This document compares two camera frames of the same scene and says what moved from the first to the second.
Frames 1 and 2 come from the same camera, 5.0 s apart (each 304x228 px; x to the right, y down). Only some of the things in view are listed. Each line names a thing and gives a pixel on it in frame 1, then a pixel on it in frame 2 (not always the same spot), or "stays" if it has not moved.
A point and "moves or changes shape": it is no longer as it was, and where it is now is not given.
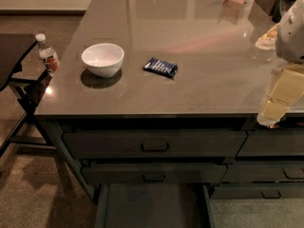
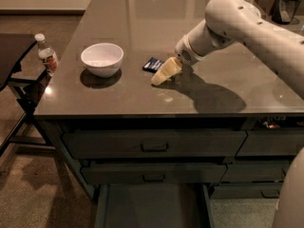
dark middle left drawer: [154, 173] stays
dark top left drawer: [154, 144] stays
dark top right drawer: [273, 142] stays
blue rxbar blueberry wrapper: [160, 66] moves or changes shape
